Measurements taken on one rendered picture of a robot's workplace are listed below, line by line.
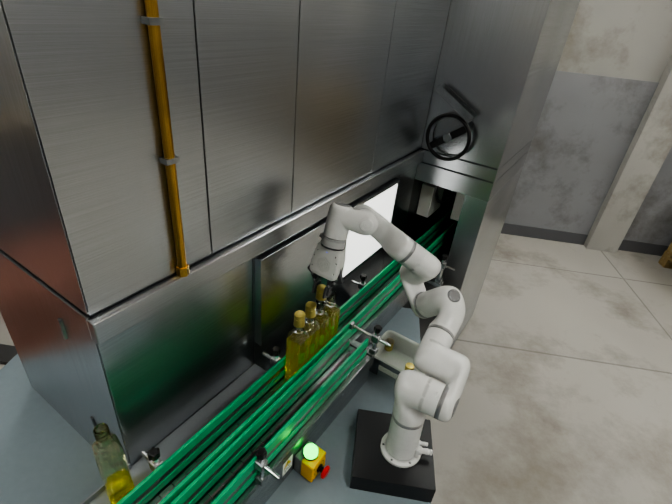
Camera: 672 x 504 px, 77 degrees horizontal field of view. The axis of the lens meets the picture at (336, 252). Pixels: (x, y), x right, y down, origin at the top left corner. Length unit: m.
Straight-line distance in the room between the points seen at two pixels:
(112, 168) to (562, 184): 4.26
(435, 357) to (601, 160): 3.71
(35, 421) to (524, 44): 2.18
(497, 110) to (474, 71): 0.19
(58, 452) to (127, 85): 1.14
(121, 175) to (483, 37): 1.53
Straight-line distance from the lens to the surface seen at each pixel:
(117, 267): 0.97
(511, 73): 1.97
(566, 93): 4.43
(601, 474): 2.84
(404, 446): 1.37
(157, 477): 1.26
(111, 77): 0.86
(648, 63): 4.64
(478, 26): 2.00
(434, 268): 1.35
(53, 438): 1.67
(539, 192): 4.67
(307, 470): 1.40
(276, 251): 1.28
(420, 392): 1.21
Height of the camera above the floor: 2.00
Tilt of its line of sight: 32 degrees down
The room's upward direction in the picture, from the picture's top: 6 degrees clockwise
